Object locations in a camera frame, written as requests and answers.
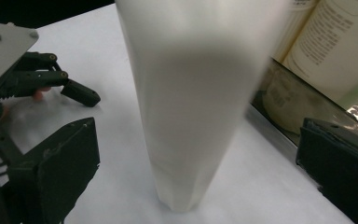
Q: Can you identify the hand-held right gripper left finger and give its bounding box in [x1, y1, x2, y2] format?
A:
[7, 116, 101, 224]

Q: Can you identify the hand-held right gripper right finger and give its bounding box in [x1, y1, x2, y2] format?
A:
[295, 117, 358, 224]

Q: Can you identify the metal mesh basket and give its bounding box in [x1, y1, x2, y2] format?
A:
[250, 57, 358, 147]

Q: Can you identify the white bottle with blue pump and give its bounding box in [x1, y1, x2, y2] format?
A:
[115, 0, 290, 214]

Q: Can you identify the green pump bottle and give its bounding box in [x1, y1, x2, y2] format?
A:
[283, 0, 358, 110]

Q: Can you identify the cream pump bottle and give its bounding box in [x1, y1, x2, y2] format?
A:
[271, 0, 321, 63]

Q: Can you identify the white table mat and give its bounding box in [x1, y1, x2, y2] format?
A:
[0, 3, 355, 224]

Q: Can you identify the dark curtain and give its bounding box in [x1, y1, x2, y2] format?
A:
[0, 0, 117, 30]

